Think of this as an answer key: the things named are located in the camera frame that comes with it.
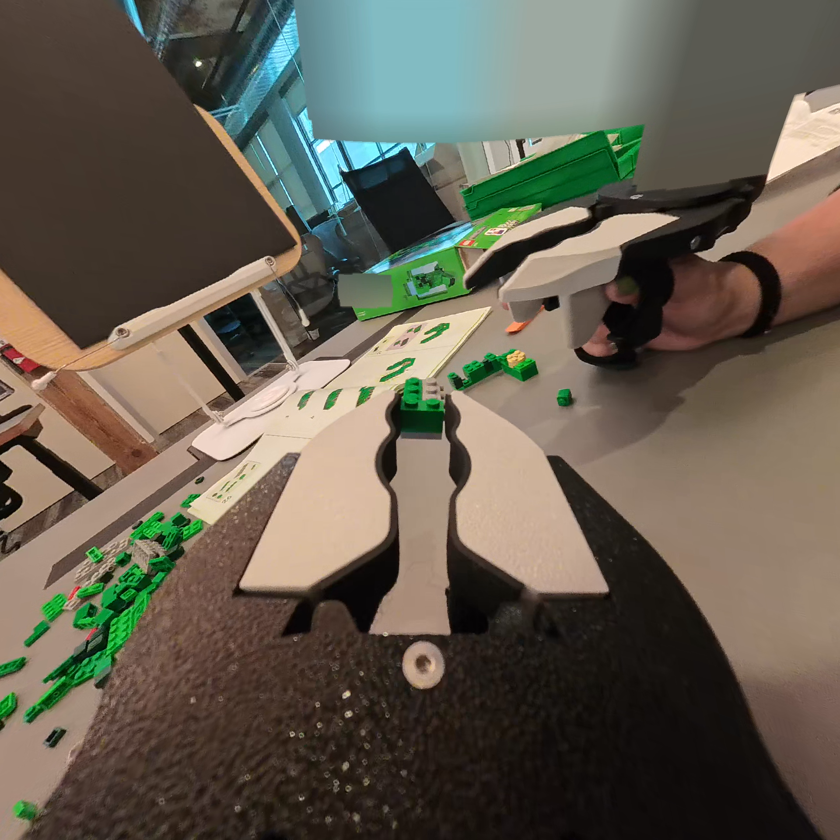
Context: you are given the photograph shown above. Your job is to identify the green tan partial brick build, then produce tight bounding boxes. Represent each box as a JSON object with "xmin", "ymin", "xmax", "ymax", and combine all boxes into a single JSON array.
[{"xmin": 448, "ymin": 350, "xmax": 540, "ymax": 392}]

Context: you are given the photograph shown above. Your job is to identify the green toy set box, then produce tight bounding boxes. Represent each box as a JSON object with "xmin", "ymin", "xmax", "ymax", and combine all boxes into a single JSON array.
[{"xmin": 338, "ymin": 202, "xmax": 543, "ymax": 321}]

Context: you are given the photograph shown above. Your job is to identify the white paper stack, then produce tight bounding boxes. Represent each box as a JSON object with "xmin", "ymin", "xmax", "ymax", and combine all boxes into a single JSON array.
[{"xmin": 766, "ymin": 92, "xmax": 840, "ymax": 185}]

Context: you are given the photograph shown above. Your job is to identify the green plastic crates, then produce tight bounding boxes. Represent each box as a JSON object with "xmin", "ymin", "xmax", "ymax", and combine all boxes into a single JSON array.
[{"xmin": 459, "ymin": 125, "xmax": 645, "ymax": 221}]

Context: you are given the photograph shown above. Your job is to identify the building instruction booklet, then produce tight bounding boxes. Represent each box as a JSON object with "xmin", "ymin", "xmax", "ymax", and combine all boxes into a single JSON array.
[{"xmin": 189, "ymin": 305, "xmax": 493, "ymax": 526}]

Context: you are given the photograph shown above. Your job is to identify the person's right hand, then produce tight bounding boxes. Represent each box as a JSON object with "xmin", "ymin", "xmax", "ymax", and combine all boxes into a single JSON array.
[{"xmin": 581, "ymin": 259, "xmax": 752, "ymax": 360}]

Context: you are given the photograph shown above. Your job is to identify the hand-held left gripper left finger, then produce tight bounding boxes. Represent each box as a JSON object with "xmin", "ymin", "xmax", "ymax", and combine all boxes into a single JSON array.
[{"xmin": 238, "ymin": 390, "xmax": 403, "ymax": 599}]

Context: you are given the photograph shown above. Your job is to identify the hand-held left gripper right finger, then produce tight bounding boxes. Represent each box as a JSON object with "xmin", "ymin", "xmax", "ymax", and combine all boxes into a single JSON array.
[{"xmin": 446, "ymin": 390, "xmax": 610, "ymax": 601}]

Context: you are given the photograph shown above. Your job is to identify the wooden post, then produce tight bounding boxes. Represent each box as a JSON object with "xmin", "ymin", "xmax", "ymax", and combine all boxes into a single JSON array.
[{"xmin": 26, "ymin": 367, "xmax": 158, "ymax": 473}]

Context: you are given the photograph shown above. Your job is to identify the green grey brick assembly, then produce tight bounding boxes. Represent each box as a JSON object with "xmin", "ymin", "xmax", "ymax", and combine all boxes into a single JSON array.
[{"xmin": 400, "ymin": 377, "xmax": 454, "ymax": 437}]

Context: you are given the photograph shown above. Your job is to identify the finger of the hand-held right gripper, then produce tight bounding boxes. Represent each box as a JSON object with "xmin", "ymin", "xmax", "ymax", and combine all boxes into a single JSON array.
[
  {"xmin": 497, "ymin": 215, "xmax": 681, "ymax": 312},
  {"xmin": 463, "ymin": 206, "xmax": 601, "ymax": 291}
]

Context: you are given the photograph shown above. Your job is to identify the brown-top background desk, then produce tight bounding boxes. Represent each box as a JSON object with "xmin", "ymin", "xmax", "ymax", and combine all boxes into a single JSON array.
[{"xmin": 0, "ymin": 402, "xmax": 105, "ymax": 503}]

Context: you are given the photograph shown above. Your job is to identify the wood-backed black panel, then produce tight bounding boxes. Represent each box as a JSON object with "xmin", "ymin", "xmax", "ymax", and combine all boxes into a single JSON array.
[{"xmin": 0, "ymin": 0, "xmax": 304, "ymax": 371}]

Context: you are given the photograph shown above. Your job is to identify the black office chair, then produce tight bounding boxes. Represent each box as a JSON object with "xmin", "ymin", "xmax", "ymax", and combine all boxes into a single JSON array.
[{"xmin": 340, "ymin": 147, "xmax": 457, "ymax": 263}]

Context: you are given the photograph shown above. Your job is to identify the grey desk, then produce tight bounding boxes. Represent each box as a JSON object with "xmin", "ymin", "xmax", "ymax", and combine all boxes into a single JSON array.
[{"xmin": 0, "ymin": 174, "xmax": 840, "ymax": 840}]

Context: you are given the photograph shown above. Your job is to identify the person's right forearm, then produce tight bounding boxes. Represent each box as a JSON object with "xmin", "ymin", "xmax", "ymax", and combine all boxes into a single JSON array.
[{"xmin": 748, "ymin": 193, "xmax": 840, "ymax": 329}]

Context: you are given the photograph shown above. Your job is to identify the black wristband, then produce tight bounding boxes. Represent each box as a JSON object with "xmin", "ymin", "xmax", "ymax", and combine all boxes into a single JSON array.
[{"xmin": 718, "ymin": 251, "xmax": 783, "ymax": 339}]

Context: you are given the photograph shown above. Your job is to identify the pile of green bricks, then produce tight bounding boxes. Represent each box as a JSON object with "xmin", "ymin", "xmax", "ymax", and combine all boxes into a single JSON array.
[{"xmin": 0, "ymin": 495, "xmax": 204, "ymax": 729}]

